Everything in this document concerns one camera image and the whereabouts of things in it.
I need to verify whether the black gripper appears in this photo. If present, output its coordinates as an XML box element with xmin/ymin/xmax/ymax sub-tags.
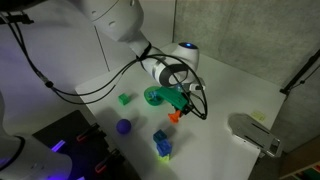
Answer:
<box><xmin>171</xmin><ymin>97</ymin><xmax>196</xmax><ymax>118</ymax></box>

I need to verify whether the thin black camera cable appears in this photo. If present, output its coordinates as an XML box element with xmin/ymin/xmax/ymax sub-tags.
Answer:
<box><xmin>43</xmin><ymin>53</ymin><xmax>206</xmax><ymax>119</ymax></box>

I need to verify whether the black stand pole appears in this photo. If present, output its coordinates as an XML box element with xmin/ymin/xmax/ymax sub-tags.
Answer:
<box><xmin>279</xmin><ymin>48</ymin><xmax>320</xmax><ymax>97</ymax></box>

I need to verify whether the green toy cube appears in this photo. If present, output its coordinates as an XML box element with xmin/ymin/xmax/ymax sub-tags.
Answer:
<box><xmin>118</xmin><ymin>92</ymin><xmax>131</xmax><ymax>107</ymax></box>

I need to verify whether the black equipment box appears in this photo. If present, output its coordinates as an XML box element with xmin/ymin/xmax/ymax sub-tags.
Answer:
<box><xmin>32</xmin><ymin>109</ymin><xmax>141</xmax><ymax>180</ymax></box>

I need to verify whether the silver metal bracket plate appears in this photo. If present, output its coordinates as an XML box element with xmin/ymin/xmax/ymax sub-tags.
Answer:
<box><xmin>227</xmin><ymin>113</ymin><xmax>284</xmax><ymax>159</ymax></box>

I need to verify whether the bright blue toy block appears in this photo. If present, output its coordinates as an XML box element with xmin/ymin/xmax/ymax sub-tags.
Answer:
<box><xmin>156</xmin><ymin>139</ymin><xmax>174</xmax><ymax>158</ymax></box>

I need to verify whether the wooden toy storage shelf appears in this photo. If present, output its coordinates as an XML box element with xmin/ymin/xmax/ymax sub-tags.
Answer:
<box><xmin>278</xmin><ymin>134</ymin><xmax>320</xmax><ymax>180</ymax></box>

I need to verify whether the yellow sticky note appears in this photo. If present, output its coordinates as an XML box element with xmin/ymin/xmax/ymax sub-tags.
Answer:
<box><xmin>251</xmin><ymin>109</ymin><xmax>267</xmax><ymax>122</ymax></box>

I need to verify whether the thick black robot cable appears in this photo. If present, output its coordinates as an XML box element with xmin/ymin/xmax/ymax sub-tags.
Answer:
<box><xmin>0</xmin><ymin>11</ymin><xmax>209</xmax><ymax>121</ymax></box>

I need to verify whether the lime green toy block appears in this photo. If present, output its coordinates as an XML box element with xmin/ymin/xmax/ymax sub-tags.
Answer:
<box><xmin>157</xmin><ymin>153</ymin><xmax>171</xmax><ymax>163</ymax></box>

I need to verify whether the purple bumpy ball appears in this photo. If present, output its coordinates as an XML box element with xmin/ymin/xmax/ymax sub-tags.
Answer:
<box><xmin>115</xmin><ymin>118</ymin><xmax>133</xmax><ymax>136</ymax></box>

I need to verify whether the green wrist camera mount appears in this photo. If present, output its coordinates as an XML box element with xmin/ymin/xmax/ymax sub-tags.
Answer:
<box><xmin>155</xmin><ymin>86</ymin><xmax>189</xmax><ymax>111</ymax></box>

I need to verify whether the dark blue toy block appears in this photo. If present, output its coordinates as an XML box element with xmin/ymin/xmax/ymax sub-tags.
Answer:
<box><xmin>152</xmin><ymin>129</ymin><xmax>169</xmax><ymax>144</ymax></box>

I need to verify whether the orange toy object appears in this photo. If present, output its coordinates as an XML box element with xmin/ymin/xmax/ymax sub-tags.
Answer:
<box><xmin>167</xmin><ymin>110</ymin><xmax>184</xmax><ymax>125</ymax></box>

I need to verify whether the orange spring clamp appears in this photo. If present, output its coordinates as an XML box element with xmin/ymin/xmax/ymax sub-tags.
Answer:
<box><xmin>75</xmin><ymin>123</ymin><xmax>101</xmax><ymax>143</ymax></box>
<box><xmin>94</xmin><ymin>149</ymin><xmax>121</xmax><ymax>174</ymax></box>

